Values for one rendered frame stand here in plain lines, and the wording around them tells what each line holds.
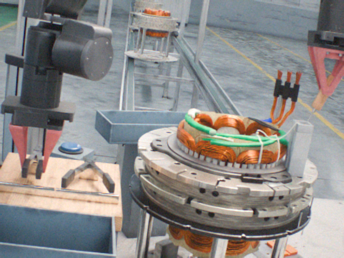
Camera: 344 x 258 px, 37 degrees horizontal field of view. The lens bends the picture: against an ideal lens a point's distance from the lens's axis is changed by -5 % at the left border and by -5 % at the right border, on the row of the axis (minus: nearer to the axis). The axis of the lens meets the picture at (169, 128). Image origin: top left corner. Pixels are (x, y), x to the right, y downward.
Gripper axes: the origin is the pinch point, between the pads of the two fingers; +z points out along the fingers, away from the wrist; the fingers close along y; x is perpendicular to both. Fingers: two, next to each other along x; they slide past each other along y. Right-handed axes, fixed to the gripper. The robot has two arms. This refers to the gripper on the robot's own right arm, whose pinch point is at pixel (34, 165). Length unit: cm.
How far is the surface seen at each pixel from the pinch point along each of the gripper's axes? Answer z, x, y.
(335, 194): 98, 276, 199
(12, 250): 4.3, -18.4, -0.3
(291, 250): 27, 34, 58
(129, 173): 14.5, 42.5, 18.3
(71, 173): 0.0, -1.7, 5.6
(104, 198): 2.1, -4.1, 10.5
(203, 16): -15, 333, 85
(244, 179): -1.2, 0.8, 31.3
